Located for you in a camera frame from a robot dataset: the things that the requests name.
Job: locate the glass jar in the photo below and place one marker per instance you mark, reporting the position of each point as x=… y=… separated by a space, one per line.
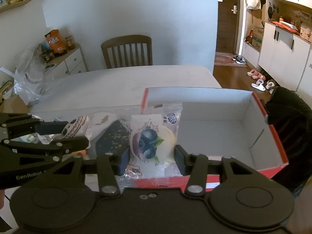
x=70 y=43

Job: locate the white tote bag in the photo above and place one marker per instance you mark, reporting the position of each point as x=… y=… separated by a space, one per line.
x=253 y=4

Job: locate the orange snack bag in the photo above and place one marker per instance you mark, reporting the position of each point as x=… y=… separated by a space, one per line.
x=55 y=42

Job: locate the red cardboard box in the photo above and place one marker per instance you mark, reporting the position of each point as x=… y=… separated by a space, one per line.
x=219 y=123

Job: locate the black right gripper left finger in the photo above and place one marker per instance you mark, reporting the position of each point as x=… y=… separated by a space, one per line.
x=109 y=165

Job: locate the dark sneakers pair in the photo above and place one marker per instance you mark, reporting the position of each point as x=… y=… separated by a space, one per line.
x=239 y=60

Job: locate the white drawer cabinet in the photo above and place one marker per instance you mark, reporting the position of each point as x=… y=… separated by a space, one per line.
x=70 y=63

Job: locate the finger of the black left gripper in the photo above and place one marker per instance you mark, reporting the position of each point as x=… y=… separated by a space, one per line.
x=55 y=148
x=20 y=124

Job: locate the brown cardboard box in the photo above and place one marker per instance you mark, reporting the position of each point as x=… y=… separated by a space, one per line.
x=14 y=105

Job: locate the white slippers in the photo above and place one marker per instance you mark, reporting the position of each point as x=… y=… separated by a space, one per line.
x=263 y=86

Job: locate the pink slippers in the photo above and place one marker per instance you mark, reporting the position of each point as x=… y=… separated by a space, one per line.
x=255 y=75

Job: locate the brown entrance door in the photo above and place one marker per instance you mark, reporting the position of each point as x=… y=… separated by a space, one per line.
x=228 y=23

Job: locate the black jacket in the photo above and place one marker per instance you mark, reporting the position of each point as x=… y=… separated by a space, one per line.
x=291 y=117

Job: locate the dark wooden chair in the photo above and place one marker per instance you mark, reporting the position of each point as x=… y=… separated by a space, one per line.
x=127 y=51

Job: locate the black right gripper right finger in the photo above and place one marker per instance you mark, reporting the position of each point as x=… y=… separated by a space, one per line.
x=194 y=166

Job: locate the white shoe cabinet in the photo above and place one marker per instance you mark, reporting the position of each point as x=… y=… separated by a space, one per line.
x=283 y=55

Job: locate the clear plastic bag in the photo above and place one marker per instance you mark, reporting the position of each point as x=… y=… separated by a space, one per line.
x=30 y=83

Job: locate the blueberry snack packet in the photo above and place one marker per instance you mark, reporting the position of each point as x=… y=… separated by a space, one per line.
x=153 y=135

